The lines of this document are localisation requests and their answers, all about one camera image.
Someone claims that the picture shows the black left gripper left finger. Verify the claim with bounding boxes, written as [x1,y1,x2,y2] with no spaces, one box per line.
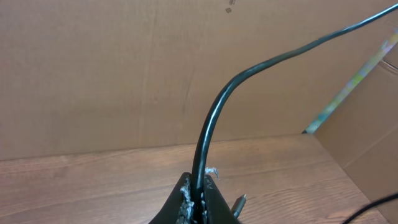
[149,172,194,224]

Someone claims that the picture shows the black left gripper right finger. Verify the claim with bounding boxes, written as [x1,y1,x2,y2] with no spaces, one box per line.
[203,174,240,224]

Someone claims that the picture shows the black USB cable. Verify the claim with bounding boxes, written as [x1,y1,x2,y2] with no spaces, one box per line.
[190,2,398,224]

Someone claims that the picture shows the side cardboard panel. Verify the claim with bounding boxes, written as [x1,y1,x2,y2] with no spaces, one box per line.
[313,43,398,224]

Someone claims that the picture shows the brown cardboard panel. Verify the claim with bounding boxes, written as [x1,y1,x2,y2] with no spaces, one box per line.
[1,1,394,160]

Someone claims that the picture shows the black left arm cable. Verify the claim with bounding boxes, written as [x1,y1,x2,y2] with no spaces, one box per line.
[341,192,398,224]

